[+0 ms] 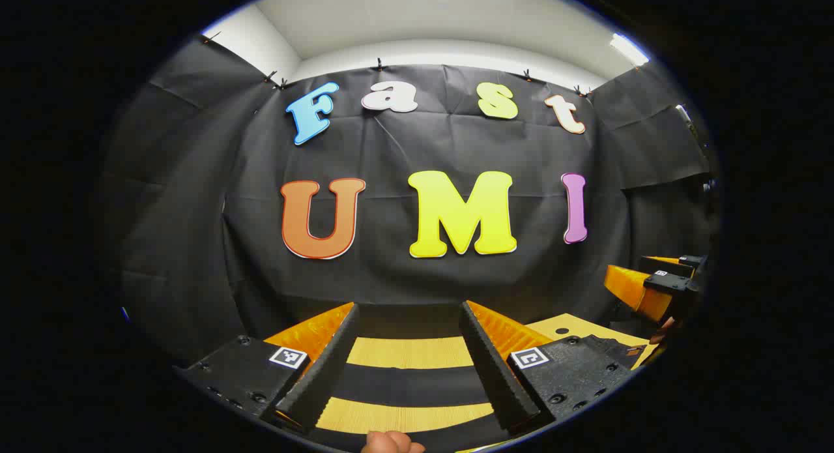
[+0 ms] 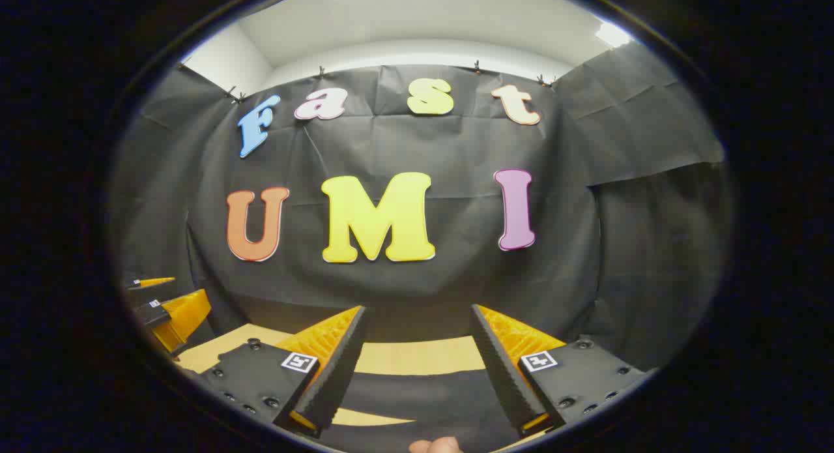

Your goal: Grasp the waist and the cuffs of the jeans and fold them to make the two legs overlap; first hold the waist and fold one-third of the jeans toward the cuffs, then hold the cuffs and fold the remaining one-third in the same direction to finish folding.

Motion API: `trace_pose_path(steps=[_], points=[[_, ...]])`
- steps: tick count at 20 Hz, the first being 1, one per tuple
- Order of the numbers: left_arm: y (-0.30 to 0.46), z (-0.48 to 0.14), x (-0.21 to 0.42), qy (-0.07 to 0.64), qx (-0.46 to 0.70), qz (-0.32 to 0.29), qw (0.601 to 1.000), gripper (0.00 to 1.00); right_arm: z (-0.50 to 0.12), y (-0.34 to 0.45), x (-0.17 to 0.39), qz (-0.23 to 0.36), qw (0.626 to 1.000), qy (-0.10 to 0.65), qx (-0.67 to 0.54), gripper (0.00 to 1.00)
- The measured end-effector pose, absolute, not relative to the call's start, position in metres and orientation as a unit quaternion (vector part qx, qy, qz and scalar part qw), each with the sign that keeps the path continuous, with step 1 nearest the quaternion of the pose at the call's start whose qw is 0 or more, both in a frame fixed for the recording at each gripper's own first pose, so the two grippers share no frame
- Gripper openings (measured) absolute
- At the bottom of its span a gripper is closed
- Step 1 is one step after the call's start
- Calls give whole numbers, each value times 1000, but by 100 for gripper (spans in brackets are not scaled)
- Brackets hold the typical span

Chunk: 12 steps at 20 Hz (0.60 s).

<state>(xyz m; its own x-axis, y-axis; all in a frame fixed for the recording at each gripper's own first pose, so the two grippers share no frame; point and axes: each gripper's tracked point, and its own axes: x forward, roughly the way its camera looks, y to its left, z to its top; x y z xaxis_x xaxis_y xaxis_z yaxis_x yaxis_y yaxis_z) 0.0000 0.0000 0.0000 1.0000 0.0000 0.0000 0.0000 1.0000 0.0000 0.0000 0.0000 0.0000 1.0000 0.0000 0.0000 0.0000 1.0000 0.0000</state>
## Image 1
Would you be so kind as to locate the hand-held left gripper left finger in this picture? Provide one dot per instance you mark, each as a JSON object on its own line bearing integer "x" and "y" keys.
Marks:
{"x": 326, "y": 368}

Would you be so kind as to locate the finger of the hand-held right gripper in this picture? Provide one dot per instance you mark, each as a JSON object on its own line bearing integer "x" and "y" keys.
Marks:
{"x": 671, "y": 264}
{"x": 629, "y": 290}

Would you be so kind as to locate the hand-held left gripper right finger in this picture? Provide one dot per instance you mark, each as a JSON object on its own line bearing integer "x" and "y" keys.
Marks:
{"x": 495, "y": 375}

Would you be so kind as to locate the black jeans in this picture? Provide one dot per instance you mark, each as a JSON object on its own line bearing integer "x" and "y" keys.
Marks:
{"x": 410, "y": 384}

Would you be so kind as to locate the small ceiling light panel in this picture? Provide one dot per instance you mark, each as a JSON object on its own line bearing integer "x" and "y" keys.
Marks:
{"x": 629, "y": 49}

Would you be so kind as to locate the black backdrop cloth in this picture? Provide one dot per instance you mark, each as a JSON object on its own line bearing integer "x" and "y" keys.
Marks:
{"x": 404, "y": 153}

